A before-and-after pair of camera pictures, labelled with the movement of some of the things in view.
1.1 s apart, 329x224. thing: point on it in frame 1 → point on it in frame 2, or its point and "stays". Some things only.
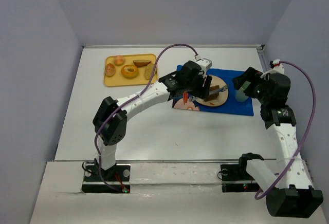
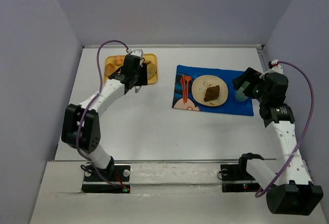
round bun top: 119,60 stays
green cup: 240,95 stays
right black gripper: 247,79 stays
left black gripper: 203,86 → 143,74
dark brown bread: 214,95 stays
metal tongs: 192,98 → 143,76
